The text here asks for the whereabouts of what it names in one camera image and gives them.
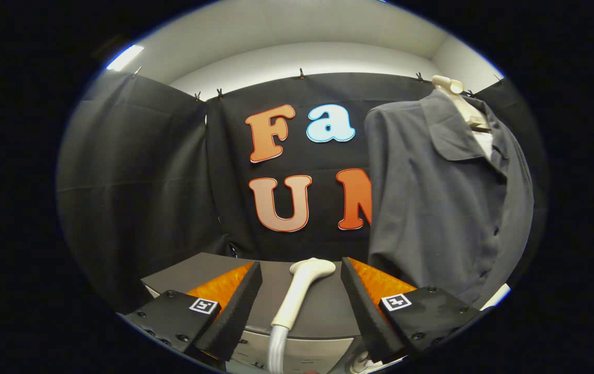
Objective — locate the black backdrop cloth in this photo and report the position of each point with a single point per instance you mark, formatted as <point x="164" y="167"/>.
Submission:
<point x="146" y="182"/>

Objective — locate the white garment steamer head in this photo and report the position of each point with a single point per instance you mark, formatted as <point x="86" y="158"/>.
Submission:
<point x="297" y="293"/>

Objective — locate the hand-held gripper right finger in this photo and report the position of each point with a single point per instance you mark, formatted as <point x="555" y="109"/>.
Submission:
<point x="367" y="317"/>

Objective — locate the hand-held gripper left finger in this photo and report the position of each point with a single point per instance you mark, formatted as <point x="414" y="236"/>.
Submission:
<point x="234" y="317"/>

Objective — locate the grey-topped white drawer cabinet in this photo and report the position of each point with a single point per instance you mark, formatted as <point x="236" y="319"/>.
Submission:
<point x="323" y="306"/>

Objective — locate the row of black cloth clips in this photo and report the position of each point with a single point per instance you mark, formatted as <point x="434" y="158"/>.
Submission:
<point x="301" y="74"/>

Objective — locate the ceiling light panel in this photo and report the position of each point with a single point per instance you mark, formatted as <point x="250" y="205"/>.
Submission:
<point x="124" y="57"/>

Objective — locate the grey button-up shirt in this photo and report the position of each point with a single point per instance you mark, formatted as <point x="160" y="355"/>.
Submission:
<point x="432" y="208"/>

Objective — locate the cream garment hanger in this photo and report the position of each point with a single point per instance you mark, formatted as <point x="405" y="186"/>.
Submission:
<point x="458" y="101"/>

